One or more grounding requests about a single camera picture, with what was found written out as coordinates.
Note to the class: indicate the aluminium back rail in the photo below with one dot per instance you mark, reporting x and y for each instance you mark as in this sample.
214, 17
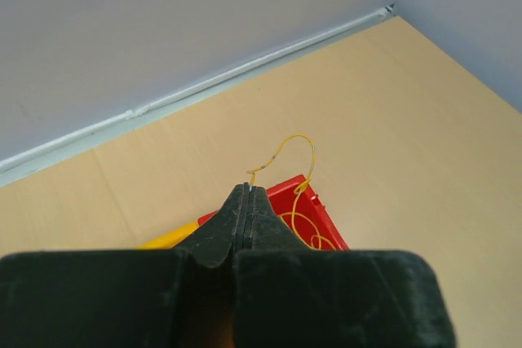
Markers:
51, 153

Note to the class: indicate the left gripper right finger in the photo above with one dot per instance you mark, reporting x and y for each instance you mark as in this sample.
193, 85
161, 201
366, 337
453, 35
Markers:
352, 298

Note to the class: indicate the red plastic bin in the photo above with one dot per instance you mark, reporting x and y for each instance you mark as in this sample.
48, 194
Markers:
314, 217

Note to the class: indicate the yellow plastic bin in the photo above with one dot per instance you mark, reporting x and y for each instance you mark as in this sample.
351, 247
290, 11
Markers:
172, 238

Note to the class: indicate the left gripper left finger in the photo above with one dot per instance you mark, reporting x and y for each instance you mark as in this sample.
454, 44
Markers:
179, 297

